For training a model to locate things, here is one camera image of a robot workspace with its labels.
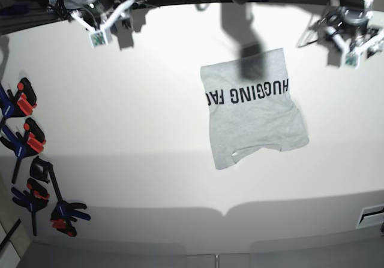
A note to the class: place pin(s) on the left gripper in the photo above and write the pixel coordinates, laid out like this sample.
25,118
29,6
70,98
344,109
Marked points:
331,20

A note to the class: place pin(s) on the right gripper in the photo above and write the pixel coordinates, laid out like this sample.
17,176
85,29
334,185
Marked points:
117,3

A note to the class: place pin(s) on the grey T-shirt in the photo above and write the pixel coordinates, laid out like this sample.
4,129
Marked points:
250,108

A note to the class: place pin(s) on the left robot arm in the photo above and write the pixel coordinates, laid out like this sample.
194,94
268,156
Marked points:
354,16

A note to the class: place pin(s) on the top blue red bar clamp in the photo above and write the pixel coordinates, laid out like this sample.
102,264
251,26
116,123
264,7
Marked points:
20,104

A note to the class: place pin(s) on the blue red bar clamp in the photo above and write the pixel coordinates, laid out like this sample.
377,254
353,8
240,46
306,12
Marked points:
34,200
31,143
20,104

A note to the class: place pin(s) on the lower blue red bar clamp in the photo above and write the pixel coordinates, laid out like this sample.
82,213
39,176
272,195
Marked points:
34,200

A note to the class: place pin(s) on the long black bar clamp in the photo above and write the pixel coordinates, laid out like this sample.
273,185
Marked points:
64,213

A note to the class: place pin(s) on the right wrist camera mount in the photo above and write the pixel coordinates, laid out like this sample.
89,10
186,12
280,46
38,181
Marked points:
120,19

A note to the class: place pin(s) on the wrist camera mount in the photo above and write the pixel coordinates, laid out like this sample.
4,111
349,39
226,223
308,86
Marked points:
351,53
120,19

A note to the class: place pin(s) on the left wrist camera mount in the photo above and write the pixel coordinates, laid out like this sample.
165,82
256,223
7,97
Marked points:
351,53

